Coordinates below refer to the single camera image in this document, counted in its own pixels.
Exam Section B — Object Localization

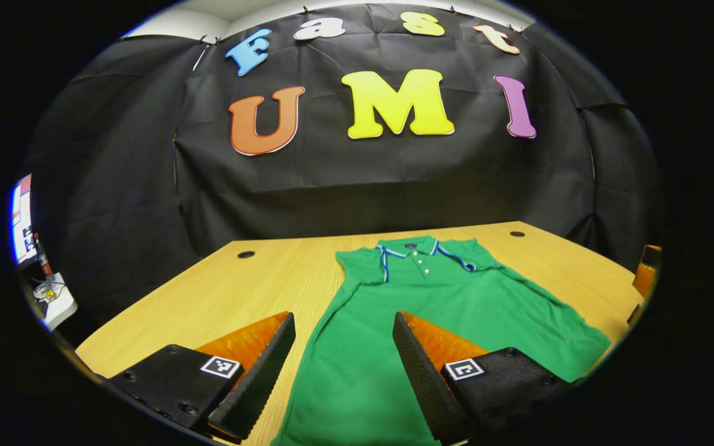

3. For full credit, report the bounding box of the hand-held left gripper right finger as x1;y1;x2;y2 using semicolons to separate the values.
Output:
392;311;584;446

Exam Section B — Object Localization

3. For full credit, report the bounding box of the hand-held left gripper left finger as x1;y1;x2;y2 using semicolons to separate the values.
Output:
102;311;296;444

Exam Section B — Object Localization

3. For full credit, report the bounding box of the green T-shirt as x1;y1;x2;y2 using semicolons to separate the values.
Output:
270;235;612;446

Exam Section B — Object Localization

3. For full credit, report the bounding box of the black backdrop cloth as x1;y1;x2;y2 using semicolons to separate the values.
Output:
22;3;664;329

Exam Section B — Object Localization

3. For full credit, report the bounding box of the white side table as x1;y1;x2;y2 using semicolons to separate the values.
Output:
32;273;79;332

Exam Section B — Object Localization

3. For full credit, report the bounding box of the small red bottle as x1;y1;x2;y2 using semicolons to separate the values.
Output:
35;234;53;278

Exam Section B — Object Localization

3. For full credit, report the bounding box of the computer monitor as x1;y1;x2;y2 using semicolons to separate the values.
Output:
10;173;38;267

